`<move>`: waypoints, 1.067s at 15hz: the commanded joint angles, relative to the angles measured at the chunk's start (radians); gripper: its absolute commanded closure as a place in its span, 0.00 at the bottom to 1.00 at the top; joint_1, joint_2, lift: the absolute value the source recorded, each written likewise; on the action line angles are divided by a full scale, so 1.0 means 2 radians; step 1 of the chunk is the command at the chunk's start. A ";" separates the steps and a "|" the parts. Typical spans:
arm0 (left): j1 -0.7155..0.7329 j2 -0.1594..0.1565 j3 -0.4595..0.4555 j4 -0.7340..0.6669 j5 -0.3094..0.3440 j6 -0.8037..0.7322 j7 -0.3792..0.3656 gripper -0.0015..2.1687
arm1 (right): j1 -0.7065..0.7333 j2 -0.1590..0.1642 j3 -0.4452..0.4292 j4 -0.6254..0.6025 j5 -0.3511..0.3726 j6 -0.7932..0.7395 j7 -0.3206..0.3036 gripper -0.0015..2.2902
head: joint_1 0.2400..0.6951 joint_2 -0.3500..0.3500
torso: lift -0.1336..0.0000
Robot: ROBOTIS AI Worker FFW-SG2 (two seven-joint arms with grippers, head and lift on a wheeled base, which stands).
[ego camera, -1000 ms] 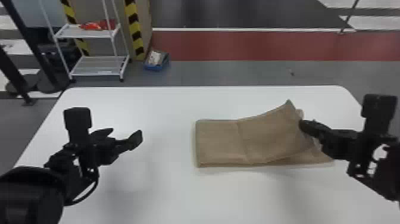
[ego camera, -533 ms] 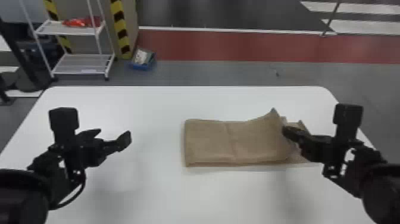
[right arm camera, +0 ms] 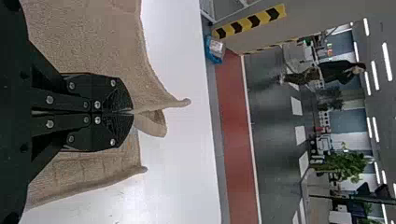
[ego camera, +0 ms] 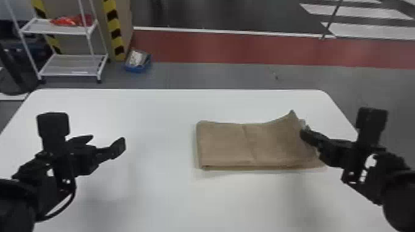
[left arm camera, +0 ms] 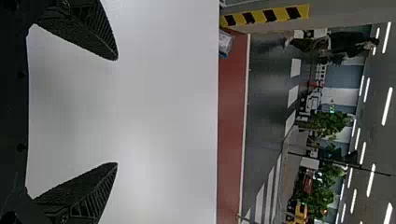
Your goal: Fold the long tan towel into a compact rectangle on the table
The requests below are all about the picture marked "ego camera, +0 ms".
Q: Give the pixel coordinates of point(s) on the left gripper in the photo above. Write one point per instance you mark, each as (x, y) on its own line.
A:
(81, 160)

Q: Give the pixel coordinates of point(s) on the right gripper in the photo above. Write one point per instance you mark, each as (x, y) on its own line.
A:
(337, 154)

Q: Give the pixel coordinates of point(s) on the beige towel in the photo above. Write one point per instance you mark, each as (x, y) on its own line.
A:
(253, 145)

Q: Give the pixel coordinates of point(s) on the blue basket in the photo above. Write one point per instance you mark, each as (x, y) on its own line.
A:
(137, 61)

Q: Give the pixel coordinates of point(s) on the red snack packet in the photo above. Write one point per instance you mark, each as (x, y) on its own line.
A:
(69, 21)

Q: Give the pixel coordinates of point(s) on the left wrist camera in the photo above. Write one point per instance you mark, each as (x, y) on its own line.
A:
(52, 126)

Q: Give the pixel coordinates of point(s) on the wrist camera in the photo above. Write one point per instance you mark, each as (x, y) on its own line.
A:
(371, 124)
(52, 126)

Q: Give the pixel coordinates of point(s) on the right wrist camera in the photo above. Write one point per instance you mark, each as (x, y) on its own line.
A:
(371, 124)

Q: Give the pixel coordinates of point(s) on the yellow black striped post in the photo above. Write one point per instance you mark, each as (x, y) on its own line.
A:
(115, 32)
(48, 32)

